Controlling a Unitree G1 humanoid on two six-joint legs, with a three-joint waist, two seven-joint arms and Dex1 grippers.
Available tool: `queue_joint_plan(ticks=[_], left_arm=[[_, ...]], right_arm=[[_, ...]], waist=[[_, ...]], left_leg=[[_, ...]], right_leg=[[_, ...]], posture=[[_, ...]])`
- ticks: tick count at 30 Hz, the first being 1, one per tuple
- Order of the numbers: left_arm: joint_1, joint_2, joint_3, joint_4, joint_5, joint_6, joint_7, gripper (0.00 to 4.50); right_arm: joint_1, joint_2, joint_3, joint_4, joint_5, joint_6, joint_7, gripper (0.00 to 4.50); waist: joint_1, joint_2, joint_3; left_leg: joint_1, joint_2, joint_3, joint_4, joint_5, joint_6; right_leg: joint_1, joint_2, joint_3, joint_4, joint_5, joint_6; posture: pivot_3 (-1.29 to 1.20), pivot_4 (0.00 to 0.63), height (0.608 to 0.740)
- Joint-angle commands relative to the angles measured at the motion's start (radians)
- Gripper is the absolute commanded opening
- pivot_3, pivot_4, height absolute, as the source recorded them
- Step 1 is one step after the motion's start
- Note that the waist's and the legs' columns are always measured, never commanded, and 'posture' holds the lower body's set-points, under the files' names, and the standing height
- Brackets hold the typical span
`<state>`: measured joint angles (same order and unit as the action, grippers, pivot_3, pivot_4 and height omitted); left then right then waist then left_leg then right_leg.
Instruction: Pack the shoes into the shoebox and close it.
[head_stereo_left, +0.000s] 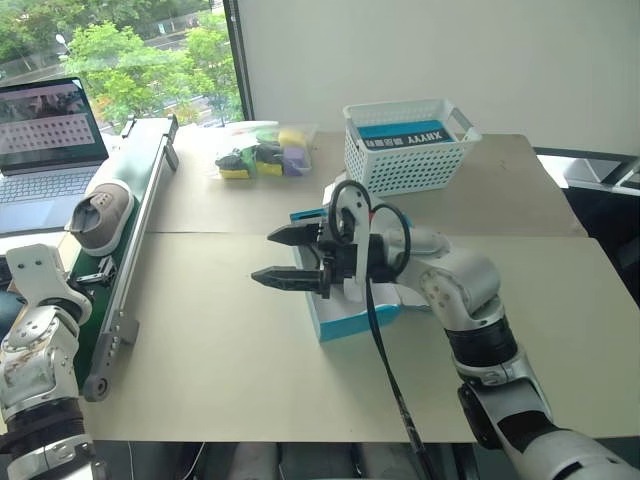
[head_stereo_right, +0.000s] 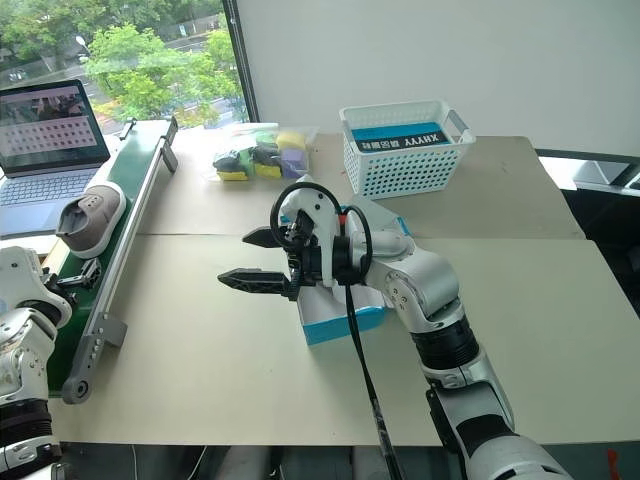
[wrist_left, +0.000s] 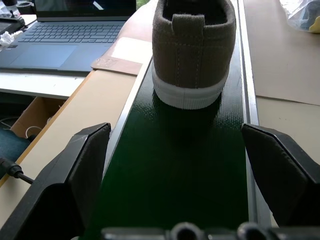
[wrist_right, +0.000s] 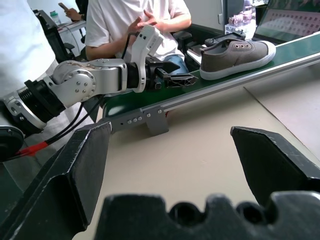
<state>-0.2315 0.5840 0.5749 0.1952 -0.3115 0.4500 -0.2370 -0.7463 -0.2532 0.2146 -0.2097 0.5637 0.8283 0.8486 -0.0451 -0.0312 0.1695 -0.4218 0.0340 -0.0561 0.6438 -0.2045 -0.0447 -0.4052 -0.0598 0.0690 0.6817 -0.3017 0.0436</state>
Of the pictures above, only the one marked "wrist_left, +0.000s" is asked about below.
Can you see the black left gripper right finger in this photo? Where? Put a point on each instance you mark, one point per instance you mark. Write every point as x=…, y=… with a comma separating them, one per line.
x=282, y=175

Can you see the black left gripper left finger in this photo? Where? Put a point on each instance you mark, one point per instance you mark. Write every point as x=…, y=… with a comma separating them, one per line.
x=62, y=180

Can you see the open cardboard box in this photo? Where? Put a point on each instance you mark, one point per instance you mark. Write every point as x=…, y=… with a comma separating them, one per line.
x=32, y=117

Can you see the white desk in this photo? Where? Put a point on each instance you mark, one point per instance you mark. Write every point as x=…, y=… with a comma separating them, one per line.
x=37, y=83

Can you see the dark green conveyor belt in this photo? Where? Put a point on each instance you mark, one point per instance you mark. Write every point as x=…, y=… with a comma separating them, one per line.
x=175, y=160

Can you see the brown cardboard flap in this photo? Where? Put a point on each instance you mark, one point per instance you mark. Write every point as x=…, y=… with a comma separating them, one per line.
x=120, y=58

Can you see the grey open laptop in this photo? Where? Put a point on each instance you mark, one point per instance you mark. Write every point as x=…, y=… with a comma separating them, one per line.
x=62, y=35

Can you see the brown canvas shoe white sole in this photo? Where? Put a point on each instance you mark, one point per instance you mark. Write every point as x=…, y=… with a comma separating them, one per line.
x=193, y=52

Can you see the crumpled white paper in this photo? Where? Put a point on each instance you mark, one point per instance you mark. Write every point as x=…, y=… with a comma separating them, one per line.
x=7, y=38

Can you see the clear plastic bag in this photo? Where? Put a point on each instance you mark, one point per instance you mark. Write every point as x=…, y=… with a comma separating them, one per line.
x=303, y=15

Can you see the black device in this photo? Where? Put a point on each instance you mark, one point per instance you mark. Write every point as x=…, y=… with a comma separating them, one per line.
x=10, y=20

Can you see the silver conveyor side rail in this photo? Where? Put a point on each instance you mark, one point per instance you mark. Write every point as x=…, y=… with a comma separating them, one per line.
x=250, y=75
x=130, y=110

